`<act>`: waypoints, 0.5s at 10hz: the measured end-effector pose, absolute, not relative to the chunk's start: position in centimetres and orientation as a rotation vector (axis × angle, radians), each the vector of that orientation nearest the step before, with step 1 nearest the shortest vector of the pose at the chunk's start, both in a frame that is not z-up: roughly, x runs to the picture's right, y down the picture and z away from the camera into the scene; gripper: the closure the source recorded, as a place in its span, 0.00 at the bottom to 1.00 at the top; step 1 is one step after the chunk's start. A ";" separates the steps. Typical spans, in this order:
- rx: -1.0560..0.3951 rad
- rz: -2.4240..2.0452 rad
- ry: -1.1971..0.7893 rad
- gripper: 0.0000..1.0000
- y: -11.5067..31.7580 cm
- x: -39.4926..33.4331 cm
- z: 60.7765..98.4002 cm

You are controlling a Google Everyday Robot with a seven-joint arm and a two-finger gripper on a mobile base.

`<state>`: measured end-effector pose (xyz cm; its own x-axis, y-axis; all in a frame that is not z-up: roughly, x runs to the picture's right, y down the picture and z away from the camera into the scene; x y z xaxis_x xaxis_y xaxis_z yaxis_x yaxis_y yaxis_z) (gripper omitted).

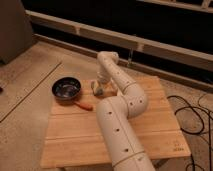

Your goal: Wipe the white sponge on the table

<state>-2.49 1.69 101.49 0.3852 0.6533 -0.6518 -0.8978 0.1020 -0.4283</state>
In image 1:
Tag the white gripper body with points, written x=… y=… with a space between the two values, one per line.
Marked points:
x=102 y=78

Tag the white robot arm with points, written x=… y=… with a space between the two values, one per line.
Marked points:
x=124 y=148

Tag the grey cabinet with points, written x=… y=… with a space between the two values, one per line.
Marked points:
x=16 y=33

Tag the black frying pan orange handle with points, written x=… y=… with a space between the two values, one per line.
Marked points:
x=67 y=89

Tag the white wooden shelf rail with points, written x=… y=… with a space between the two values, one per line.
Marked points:
x=170 y=52

